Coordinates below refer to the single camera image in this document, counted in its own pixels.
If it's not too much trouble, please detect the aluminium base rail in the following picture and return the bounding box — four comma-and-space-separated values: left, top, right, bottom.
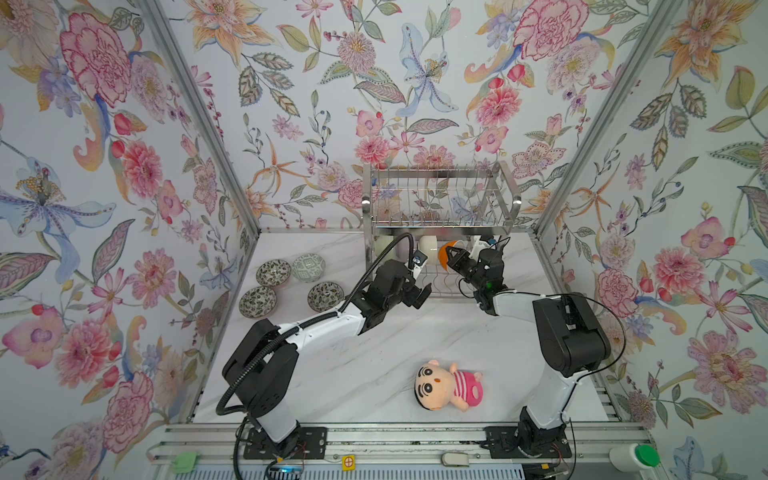
148, 422, 655, 464

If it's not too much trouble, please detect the light green bowl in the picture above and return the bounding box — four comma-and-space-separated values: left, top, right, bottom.
374, 235, 397, 260

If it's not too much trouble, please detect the yellow sticker on rail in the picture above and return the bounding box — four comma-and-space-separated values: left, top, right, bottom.
341, 455, 356, 472

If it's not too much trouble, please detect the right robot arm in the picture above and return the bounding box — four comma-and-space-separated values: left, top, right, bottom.
446, 246, 612, 458

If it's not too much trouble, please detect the dark patterned bowl back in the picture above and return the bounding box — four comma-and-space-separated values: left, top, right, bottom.
256, 259, 292, 288

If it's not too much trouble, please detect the cartoon boy plush doll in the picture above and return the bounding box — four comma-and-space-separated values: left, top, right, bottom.
414, 360, 484, 412

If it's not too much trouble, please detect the black corrugated cable conduit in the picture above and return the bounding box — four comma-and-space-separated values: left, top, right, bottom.
215, 232, 416, 416

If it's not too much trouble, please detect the dark patterned bowl centre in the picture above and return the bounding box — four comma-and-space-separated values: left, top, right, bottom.
307, 281, 345, 313

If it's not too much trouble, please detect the left aluminium corner post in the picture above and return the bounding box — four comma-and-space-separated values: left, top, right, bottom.
137, 0, 261, 238

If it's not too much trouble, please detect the cream bowl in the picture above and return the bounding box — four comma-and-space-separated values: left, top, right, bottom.
418, 235, 439, 265

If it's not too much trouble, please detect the green tag on rail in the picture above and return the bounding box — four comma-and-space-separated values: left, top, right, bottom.
171, 451, 199, 475

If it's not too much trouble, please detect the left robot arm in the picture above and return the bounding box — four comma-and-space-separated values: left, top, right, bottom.
216, 251, 432, 458

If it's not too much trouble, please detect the aluminium corner post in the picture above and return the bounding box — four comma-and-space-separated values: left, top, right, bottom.
530, 0, 680, 240
137, 0, 261, 238

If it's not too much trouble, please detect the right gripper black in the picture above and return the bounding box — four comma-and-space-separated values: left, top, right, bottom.
449, 245, 487, 295

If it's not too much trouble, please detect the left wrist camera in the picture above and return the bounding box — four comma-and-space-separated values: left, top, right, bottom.
409, 250, 429, 276

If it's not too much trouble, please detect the pale green patterned bowl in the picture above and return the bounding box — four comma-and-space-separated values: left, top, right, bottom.
291, 253, 326, 283

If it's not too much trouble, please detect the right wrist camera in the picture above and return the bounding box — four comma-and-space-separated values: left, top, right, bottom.
467, 235, 490, 260

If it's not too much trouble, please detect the steel two-tier dish rack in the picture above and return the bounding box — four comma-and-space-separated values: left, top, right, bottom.
362, 161, 522, 266

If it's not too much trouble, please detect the right aluminium corner post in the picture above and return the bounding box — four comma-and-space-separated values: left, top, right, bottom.
530, 0, 680, 240

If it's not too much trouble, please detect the grey clip on rail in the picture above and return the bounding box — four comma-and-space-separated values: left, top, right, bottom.
441, 452, 470, 468

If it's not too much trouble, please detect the white bowl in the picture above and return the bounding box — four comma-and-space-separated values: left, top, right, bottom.
438, 241, 457, 271

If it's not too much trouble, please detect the dark patterned bowl front-left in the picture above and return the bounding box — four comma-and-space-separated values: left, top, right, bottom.
238, 286, 278, 320

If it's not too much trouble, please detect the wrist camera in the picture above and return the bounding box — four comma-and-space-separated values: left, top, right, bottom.
467, 235, 490, 260
409, 250, 429, 276

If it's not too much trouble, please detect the green emergency button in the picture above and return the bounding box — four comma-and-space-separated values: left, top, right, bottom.
609, 443, 661, 473

